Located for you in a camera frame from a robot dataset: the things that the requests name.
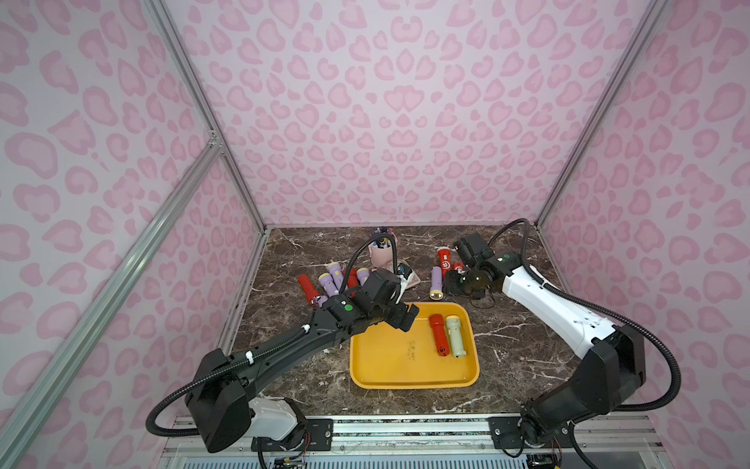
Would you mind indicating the purple flashlight group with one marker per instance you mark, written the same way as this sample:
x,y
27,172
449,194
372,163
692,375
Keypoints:
x,y
436,288

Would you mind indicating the pale green flashlight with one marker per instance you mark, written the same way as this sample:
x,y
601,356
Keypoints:
x,y
453,326

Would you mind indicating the purple flashlight near calculator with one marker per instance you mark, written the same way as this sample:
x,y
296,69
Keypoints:
x,y
362,275

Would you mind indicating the plain red flashlight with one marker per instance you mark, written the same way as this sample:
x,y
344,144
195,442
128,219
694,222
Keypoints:
x,y
437,323

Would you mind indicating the pink metal pen bucket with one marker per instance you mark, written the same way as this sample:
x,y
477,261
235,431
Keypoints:
x,y
381,250

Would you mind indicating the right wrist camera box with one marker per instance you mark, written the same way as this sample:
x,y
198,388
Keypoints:
x,y
473,250

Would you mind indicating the aluminium front rail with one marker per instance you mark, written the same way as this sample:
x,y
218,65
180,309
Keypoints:
x,y
474,441

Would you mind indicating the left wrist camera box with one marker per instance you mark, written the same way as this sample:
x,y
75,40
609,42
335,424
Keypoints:
x,y
386,287

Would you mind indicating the red flashlight between purple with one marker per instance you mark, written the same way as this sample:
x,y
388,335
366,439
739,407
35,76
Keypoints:
x,y
353,280

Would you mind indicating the yellow plastic tray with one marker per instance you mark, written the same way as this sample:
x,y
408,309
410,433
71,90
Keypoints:
x,y
386,358

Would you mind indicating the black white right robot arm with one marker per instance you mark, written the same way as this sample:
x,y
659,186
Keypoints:
x,y
612,358

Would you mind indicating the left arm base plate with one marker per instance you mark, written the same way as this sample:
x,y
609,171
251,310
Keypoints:
x,y
313,435

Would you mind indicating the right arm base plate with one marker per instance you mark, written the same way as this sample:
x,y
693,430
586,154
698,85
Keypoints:
x,y
515,432

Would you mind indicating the red white flashlight emblem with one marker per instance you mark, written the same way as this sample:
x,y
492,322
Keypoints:
x,y
459,268

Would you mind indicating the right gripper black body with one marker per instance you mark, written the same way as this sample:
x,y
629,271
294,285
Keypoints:
x,y
464,281

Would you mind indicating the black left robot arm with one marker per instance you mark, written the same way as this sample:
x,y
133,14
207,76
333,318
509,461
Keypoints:
x,y
226,405

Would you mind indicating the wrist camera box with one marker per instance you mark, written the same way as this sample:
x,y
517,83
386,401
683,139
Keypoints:
x,y
473,250
386,287

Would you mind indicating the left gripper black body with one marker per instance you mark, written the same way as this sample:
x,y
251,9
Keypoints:
x,y
401,314

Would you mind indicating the pink calculator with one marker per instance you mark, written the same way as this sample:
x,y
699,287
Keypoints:
x,y
413,278

